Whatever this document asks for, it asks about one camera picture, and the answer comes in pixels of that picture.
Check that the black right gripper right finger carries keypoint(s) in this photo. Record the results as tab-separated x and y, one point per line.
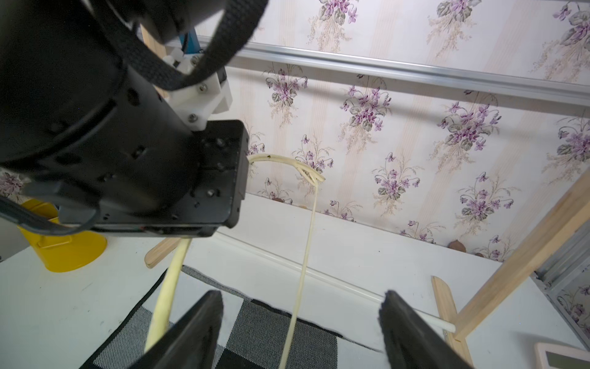
410	342

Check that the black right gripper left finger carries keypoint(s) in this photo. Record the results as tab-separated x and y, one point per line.
192	341

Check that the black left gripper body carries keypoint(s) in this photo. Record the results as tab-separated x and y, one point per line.
125	164

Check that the black white checkered scarf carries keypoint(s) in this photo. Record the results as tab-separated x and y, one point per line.
252	333

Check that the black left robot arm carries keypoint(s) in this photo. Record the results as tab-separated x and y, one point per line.
69	52

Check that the yellow pencil cup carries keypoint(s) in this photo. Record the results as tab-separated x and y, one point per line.
66	253

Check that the pink calculator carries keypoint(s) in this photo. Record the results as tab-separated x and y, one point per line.
552	356

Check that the wooden clothes rack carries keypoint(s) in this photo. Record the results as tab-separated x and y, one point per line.
436	141

